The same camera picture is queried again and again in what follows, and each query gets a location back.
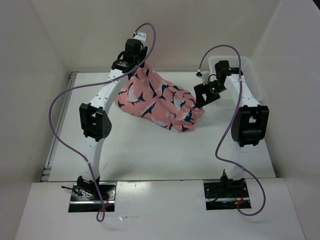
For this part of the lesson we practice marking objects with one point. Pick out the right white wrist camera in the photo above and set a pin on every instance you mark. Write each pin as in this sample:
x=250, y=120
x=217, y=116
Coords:
x=204, y=75

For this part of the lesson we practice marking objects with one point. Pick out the aluminium table edge rail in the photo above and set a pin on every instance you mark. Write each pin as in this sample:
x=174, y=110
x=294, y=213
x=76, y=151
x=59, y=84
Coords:
x=58, y=127

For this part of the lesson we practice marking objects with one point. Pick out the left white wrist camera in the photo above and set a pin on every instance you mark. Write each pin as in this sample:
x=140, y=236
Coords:
x=141, y=36

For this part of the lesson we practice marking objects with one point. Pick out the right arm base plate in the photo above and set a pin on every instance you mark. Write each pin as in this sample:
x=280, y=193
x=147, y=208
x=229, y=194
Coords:
x=223, y=197

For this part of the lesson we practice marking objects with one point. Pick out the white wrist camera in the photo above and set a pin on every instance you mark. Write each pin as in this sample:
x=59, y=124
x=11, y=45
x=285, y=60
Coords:
x=204, y=75
x=141, y=36

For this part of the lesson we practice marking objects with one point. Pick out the white plastic basket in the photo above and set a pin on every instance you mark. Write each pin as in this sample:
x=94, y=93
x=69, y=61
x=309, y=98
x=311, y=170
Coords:
x=250, y=76

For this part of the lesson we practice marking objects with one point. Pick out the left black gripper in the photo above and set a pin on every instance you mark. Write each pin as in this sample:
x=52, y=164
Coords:
x=143, y=53

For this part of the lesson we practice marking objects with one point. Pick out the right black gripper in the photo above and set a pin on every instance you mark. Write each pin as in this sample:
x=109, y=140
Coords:
x=200, y=89

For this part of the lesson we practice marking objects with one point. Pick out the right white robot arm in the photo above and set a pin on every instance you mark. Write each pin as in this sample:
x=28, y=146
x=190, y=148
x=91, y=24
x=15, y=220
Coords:
x=249, y=122

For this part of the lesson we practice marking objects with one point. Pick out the pink shark print shorts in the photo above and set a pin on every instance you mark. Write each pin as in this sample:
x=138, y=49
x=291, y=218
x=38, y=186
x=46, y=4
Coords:
x=149, y=96

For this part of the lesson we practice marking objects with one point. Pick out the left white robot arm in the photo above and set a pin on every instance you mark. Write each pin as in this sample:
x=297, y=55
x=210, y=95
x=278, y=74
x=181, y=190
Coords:
x=94, y=119

